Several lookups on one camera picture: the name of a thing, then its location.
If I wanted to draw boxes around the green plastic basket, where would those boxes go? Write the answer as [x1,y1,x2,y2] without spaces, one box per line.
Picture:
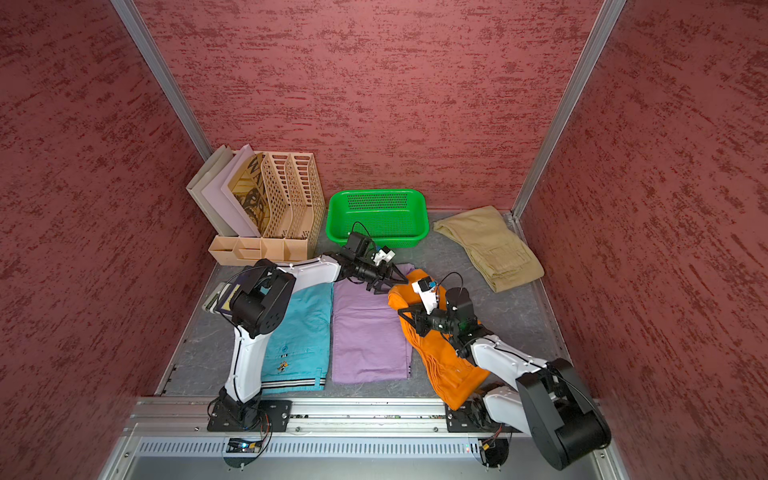
[326,189,430,249]

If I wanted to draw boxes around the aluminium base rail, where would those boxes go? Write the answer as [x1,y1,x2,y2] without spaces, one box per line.
[100,396,628,479]

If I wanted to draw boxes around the grey folder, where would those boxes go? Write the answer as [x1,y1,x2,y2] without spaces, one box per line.
[186,145,236,237]

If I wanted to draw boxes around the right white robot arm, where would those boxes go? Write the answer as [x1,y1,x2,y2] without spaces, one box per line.
[398,305,612,470]

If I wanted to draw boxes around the dark blue notebook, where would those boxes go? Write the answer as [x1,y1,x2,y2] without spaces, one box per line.
[202,282,240,316]

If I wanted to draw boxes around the purple pants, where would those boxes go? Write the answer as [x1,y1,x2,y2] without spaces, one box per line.
[331,280,413,384]

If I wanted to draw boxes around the orange pants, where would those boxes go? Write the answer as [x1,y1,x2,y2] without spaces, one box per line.
[388,269,490,410]

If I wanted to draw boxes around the aluminium corner post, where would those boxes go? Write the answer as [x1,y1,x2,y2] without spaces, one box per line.
[511,0,626,224]
[110,0,213,159]

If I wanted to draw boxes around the brown patterned book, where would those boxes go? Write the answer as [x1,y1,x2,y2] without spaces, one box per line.
[228,152,270,237]

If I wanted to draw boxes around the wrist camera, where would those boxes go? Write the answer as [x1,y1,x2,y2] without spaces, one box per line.
[411,276,476,320]
[342,232,395,267]

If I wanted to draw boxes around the teal folded shorts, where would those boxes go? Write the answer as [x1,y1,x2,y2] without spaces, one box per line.
[261,283,333,395]

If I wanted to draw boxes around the right aluminium corner post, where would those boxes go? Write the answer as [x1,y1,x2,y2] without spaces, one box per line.
[511,0,626,224]

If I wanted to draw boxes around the beige plastic file organizer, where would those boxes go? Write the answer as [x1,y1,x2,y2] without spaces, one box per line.
[208,147,326,266]

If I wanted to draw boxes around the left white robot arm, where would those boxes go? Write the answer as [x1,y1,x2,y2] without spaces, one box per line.
[206,249,414,431]

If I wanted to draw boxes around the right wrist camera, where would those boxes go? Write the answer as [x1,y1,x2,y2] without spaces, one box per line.
[411,276,476,320]

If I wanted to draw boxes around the khaki pants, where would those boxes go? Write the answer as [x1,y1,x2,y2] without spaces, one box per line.
[433,206,544,293]

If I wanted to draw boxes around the left aluminium corner post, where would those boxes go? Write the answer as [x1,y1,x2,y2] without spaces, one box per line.
[110,0,213,159]

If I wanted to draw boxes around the lilac folder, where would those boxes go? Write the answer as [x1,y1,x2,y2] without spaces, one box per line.
[206,144,260,237]

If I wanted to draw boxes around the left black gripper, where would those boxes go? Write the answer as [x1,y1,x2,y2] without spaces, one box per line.
[353,257,409,293]

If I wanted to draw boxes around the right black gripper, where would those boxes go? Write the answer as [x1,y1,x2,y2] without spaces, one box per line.
[398,300,459,338]

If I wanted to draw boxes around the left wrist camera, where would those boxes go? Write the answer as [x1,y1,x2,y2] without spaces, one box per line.
[342,232,395,267]

